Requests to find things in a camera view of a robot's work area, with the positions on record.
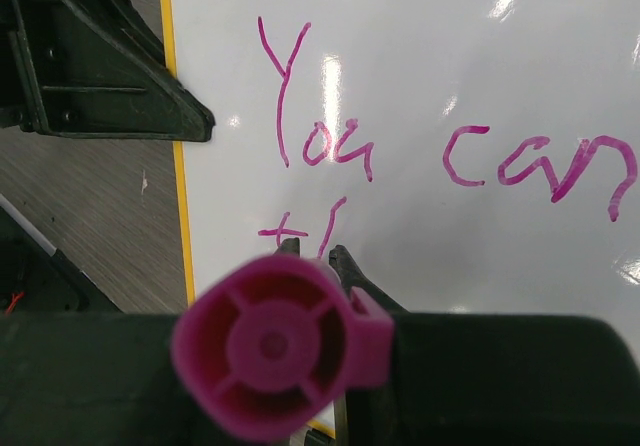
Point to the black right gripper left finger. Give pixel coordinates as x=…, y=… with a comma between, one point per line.
x=94, y=377

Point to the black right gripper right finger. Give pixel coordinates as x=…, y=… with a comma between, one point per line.
x=494, y=379

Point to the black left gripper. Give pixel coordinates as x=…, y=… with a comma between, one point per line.
x=91, y=69

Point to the pink-capped whiteboard marker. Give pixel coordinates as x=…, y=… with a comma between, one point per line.
x=275, y=342

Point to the orange-framed whiteboard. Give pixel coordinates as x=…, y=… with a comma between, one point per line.
x=473, y=156

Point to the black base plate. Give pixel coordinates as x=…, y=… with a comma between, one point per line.
x=45, y=281

